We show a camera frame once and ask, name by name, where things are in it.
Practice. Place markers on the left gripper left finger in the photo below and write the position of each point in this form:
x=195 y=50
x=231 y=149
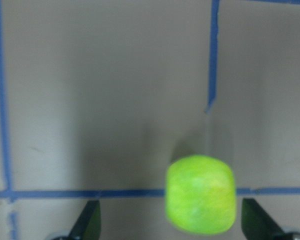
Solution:
x=88 y=224

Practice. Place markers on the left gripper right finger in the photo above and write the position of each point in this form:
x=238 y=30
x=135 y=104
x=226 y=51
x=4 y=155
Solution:
x=256 y=223

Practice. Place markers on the green apple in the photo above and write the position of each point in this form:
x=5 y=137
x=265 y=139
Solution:
x=200 y=195

